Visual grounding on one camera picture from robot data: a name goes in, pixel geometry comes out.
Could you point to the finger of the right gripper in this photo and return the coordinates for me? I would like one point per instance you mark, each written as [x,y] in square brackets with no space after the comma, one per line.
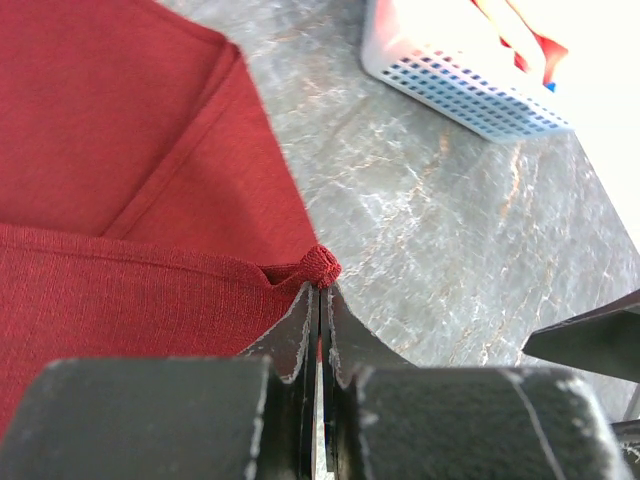
[603,341]

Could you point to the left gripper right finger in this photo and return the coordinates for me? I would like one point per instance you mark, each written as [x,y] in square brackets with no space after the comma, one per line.
[346,343]

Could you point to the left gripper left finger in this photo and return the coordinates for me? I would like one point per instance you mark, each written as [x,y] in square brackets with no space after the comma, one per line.
[277,398]

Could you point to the dark red cloth napkin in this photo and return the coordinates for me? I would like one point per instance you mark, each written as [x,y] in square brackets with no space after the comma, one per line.
[146,207]

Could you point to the salmon pink cloth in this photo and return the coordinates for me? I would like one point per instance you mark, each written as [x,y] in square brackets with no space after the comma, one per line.
[538,32]

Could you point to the white plastic basket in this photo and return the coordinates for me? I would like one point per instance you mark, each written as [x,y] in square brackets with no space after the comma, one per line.
[445,55]

